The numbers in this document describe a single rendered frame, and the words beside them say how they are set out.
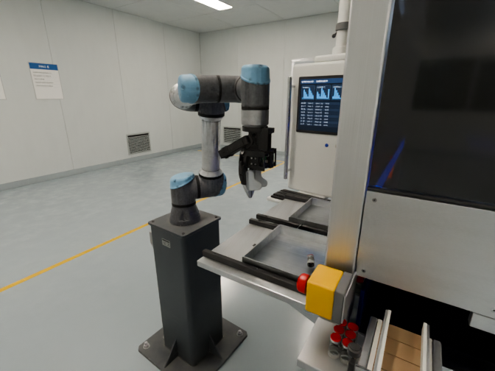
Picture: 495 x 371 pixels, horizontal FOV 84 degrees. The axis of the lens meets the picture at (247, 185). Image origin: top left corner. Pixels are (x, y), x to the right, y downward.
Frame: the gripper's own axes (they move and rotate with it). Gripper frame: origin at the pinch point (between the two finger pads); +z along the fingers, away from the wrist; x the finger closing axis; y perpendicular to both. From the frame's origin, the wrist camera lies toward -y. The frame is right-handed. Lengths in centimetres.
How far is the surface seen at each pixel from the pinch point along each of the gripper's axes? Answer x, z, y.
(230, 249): -0.2, 21.6, -7.1
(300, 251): 11.3, 21.3, 13.6
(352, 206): -12.6, -7.1, 32.0
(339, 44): 95, -54, -3
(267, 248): 7.1, 21.3, 3.3
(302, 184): 91, 25, -17
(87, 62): 237, -86, -492
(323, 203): 54, 20, 8
